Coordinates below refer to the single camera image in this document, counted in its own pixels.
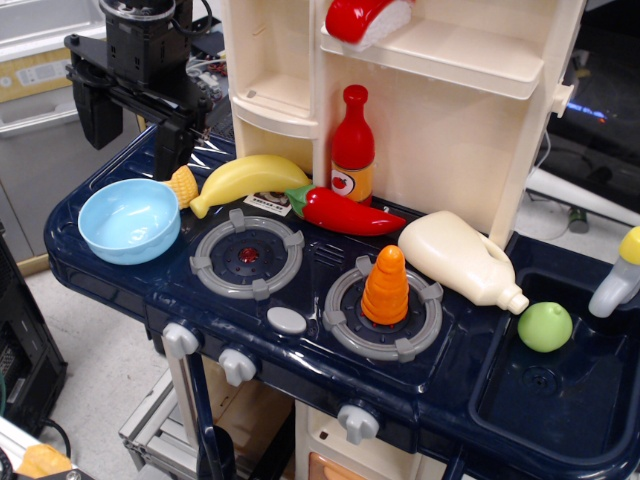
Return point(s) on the red toy chili pepper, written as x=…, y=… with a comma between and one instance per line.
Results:
x=326, y=209

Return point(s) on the middle grey stove knob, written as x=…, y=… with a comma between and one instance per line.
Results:
x=238, y=367

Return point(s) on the grey toy faucet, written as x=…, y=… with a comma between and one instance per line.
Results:
x=622, y=283

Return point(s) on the right grey stove knob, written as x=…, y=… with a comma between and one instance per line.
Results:
x=358, y=423

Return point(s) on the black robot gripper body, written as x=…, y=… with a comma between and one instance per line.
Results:
x=143, y=59

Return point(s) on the yellow toy banana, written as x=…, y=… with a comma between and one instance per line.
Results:
x=245, y=176

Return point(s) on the yellow toy corn cob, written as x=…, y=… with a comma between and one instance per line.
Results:
x=184, y=185

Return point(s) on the right grey stove burner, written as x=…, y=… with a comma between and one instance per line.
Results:
x=344, y=318

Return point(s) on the grey oval stove button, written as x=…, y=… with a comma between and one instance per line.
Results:
x=286, y=321

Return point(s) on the light blue plastic bowl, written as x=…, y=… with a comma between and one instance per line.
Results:
x=130, y=222

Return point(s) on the grey stove knob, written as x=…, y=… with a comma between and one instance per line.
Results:
x=179, y=341
x=358, y=423
x=238, y=367

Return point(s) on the navy toy kitchen counter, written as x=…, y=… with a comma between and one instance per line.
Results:
x=477, y=399

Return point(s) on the grey toy dishwasher cabinet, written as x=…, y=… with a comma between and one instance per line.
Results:
x=44, y=153

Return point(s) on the black computer case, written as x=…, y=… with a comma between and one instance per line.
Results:
x=33, y=371

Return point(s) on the orange toy carrot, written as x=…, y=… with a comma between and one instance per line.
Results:
x=386, y=295

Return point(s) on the aluminium extrusion frame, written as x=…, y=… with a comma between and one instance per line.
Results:
x=155, y=437

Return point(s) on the red toy ketchup bottle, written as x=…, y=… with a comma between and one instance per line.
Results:
x=353, y=149

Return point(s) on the small green can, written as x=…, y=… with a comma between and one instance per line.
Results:
x=578, y=221

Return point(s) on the cream toy jug bottle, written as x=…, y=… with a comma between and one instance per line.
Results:
x=446, y=249

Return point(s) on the red white toy sushi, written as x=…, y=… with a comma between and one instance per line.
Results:
x=361, y=24

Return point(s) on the left grey stove burner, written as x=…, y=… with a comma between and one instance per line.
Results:
x=248, y=257

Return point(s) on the grey stove burner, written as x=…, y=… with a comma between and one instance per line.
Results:
x=248, y=257
x=344, y=318

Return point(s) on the green toy apple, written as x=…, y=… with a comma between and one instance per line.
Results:
x=545, y=327

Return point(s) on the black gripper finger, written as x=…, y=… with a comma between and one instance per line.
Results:
x=100, y=117
x=176, y=136

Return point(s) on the left grey stove knob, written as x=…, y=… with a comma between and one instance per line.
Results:
x=179, y=341

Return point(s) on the cream toy kitchen shelf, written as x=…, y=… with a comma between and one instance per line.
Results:
x=459, y=98

